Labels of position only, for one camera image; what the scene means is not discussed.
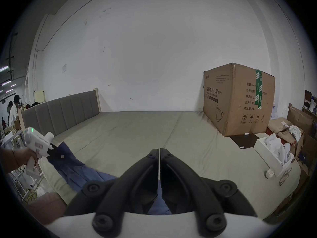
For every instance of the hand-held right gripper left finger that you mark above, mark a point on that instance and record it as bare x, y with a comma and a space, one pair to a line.
138, 182

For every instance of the large brown cardboard carton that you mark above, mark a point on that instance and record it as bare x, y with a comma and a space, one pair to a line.
235, 100

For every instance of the group of people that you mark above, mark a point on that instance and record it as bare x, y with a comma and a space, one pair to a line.
13, 110

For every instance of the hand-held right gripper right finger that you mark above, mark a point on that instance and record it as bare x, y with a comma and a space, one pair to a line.
180, 182

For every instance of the thin-rimmed eyeglasses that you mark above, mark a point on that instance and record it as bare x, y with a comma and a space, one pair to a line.
282, 180

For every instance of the person's left hand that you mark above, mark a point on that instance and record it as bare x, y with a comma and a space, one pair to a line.
21, 157

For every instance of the white tape roll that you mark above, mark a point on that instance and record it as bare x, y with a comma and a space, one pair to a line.
270, 173

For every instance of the person's left forearm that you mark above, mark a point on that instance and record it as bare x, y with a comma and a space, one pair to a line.
6, 160

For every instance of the dark blue shirt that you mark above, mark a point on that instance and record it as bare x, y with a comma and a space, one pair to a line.
74, 168

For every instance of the white metal rack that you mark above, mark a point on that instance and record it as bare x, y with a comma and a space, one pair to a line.
14, 137

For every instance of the stack of brown cartons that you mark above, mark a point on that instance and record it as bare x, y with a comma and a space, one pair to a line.
305, 123

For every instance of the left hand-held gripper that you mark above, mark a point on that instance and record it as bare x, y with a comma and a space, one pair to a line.
37, 140

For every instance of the white box with white parts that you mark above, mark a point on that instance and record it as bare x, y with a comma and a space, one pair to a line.
267, 150

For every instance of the bed with beige sheet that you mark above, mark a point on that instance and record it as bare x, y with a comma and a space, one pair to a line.
138, 132

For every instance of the grey padded headboard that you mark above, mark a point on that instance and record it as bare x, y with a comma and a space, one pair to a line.
64, 113

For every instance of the person's legs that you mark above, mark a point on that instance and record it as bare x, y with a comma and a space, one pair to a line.
47, 207

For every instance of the open carton with white cloth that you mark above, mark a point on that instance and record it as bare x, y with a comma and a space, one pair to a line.
284, 130

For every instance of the black flat board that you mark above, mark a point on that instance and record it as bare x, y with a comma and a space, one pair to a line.
247, 140

